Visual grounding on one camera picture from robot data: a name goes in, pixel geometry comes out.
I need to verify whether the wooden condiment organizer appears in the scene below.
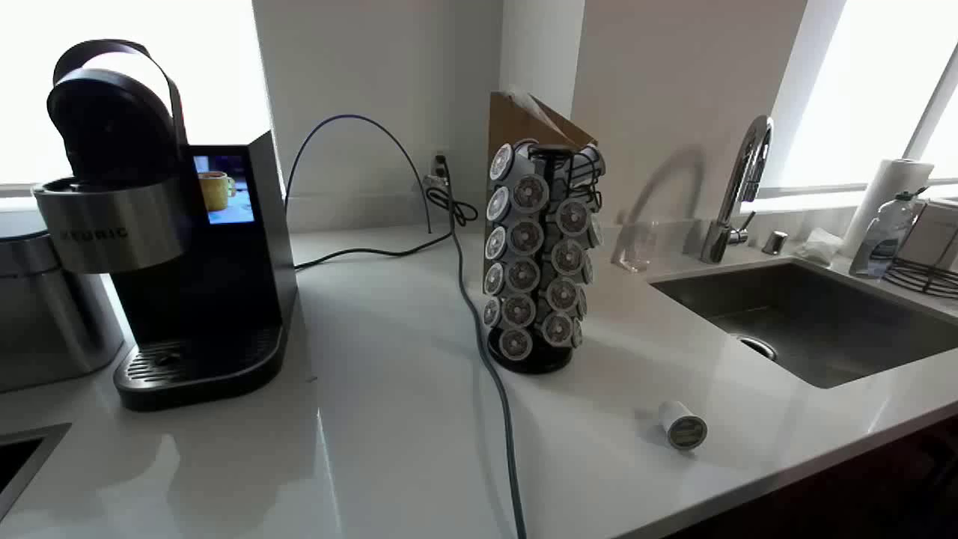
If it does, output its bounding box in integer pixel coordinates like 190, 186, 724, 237
489, 92, 594, 148

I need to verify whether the dish drying rack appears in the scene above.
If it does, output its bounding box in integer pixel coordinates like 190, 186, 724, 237
886, 201, 958, 300

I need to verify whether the stainless steel sink basin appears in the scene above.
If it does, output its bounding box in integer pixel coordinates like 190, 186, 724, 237
657, 262, 958, 388

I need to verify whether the grey power cable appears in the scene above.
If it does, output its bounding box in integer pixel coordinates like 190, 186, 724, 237
283, 111, 530, 539

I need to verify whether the clear soap bottle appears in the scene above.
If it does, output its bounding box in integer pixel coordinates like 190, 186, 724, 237
852, 192, 920, 279

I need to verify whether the black Keurig coffee machine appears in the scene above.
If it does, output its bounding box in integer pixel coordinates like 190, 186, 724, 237
34, 38, 298, 409

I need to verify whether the black coffee pod carousel holder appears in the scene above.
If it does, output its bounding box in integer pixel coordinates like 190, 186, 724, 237
482, 141, 606, 375

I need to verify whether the stainless steel canister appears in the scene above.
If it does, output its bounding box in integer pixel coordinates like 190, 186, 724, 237
0, 229, 126, 391

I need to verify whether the chrome sink faucet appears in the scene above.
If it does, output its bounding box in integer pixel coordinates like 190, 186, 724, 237
697, 113, 774, 262

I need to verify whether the white coffee pod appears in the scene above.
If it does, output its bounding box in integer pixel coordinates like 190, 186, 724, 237
658, 402, 711, 449

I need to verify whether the white paper towel roll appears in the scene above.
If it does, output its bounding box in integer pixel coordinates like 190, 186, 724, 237
843, 159, 932, 256

